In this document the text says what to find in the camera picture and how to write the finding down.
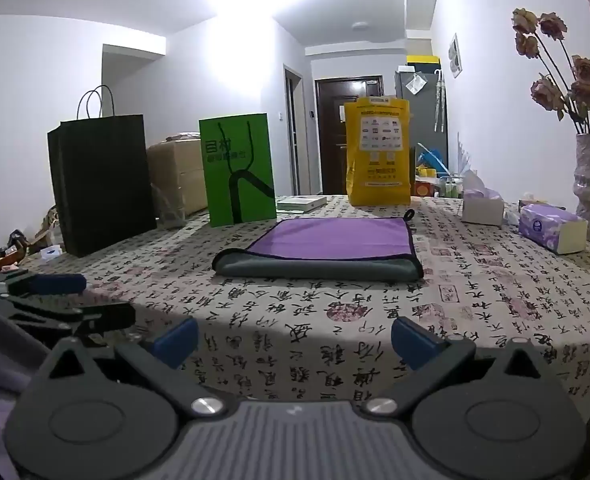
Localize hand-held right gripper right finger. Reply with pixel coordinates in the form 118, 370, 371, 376
365, 316, 566, 417

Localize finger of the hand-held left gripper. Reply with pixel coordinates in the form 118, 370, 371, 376
6, 273, 87, 297
0, 297, 137, 335

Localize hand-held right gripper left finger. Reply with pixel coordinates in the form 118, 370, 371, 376
34, 318, 227, 417

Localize purple and grey towel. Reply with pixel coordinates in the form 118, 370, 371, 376
211, 208, 425, 281

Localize floor clutter pile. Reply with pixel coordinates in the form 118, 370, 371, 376
0, 205, 67, 274

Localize printed tablecloth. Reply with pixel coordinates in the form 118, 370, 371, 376
18, 192, 590, 413

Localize black paper bag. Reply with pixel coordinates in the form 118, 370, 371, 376
46, 85, 158, 259

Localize clear plastic bag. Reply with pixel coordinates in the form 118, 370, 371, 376
152, 185, 188, 226

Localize beige tissue box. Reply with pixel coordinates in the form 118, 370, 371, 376
461, 170, 506, 227

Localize green bottles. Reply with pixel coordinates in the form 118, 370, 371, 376
439, 175, 464, 199

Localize cardboard box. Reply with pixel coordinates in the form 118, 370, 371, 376
146, 132, 211, 218

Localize purple tissue packet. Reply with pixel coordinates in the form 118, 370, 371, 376
518, 203, 589, 255

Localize flat white box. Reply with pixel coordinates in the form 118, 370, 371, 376
276, 196, 328, 212

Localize green paper bag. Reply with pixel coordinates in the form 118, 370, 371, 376
198, 113, 278, 228

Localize blue plastic item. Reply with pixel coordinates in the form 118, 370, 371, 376
416, 142, 448, 172

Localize yellow shopping bag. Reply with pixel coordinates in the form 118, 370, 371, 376
343, 96, 413, 207

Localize dark grey refrigerator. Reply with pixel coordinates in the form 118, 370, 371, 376
394, 67, 448, 161

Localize dark brown door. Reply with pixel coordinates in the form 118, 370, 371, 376
315, 76, 386, 196

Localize hanging umbrella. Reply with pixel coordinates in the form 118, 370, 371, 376
437, 70, 448, 134

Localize dried rose bouquet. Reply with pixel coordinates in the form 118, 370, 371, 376
511, 0, 590, 138

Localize white wall picture frame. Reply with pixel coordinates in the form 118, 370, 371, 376
447, 33, 463, 79

